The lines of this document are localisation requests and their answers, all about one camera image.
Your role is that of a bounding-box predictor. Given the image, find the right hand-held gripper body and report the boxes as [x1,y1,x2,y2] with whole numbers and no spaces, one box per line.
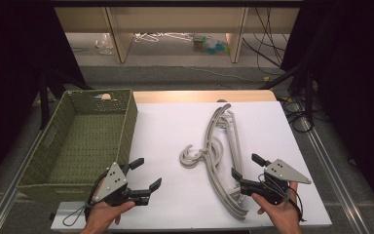
[239,158,312,207]

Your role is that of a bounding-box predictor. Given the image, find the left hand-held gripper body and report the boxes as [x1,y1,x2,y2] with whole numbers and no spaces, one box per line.
[89,161,151,208]

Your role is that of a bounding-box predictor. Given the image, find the green woven basket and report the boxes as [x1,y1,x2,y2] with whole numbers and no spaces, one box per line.
[16,88,139,203]

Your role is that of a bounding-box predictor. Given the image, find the person's left hand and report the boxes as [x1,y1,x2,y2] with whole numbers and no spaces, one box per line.
[83,200,136,230]

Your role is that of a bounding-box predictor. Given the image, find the person's right hand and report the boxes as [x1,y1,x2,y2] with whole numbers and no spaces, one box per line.
[251,181,303,230]

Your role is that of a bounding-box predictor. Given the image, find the white table sheet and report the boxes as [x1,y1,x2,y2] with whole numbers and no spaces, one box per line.
[50,100,333,232]

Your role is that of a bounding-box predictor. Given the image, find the black metal stand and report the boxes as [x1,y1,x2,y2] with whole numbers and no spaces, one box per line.
[38,68,94,131]
[258,61,317,127]

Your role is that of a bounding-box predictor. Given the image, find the black curtain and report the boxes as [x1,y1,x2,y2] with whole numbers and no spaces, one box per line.
[280,0,374,223]
[0,0,93,196]

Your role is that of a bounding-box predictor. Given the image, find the clear plastic bag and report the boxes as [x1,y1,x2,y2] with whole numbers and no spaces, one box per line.
[94,32,115,56]

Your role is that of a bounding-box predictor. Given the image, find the colourful plastic toys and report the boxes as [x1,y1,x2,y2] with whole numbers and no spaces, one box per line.
[191,33,230,56]

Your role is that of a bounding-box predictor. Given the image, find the beige wooden shelf unit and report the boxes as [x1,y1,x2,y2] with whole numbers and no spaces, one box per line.
[54,6,301,64]

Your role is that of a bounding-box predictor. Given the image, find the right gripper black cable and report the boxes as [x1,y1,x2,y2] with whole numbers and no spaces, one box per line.
[285,186,307,223]

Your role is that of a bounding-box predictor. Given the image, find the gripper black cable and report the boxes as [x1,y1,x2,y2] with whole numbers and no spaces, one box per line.
[285,186,307,223]
[61,204,91,227]

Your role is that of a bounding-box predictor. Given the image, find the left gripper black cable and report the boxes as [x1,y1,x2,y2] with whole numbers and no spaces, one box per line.
[61,204,91,227]

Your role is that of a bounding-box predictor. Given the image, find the coiled black cable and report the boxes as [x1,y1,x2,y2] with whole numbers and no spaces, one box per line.
[281,97,316,134]

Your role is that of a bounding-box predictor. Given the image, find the aluminium rail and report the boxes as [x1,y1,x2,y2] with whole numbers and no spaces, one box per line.
[300,116,372,234]
[0,130,44,234]

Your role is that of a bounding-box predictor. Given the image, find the thin floor cable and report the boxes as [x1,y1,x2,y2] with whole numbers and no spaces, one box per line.
[184,65,271,83]

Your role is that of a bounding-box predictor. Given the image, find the hanging black cables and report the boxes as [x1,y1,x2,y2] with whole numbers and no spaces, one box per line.
[242,6,290,69]

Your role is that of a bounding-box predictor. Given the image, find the white wire hangers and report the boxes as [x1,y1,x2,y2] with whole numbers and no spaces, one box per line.
[133,32,193,44]

